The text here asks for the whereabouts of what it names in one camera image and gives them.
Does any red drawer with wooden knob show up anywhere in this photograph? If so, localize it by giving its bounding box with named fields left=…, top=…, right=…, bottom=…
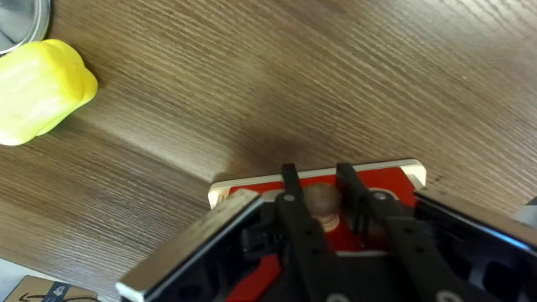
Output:
left=206, top=157, right=427, bottom=302

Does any metal bowl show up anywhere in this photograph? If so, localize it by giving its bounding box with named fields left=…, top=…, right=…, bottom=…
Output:
left=0, top=0, right=53, bottom=57

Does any cream wooden box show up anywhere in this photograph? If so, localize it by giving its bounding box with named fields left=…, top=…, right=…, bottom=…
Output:
left=113, top=188, right=537, bottom=302

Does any yellow plastic toy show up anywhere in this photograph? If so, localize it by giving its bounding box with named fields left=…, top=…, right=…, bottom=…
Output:
left=0, top=37, right=98, bottom=147

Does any brown cardboard box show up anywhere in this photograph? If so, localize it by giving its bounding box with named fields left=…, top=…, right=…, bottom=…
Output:
left=3, top=273, right=100, bottom=302

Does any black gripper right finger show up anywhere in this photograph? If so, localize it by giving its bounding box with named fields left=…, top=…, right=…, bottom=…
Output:
left=333, top=161, right=483, bottom=302

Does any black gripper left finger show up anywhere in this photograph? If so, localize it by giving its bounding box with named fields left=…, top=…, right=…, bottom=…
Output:
left=275, top=161, right=348, bottom=302

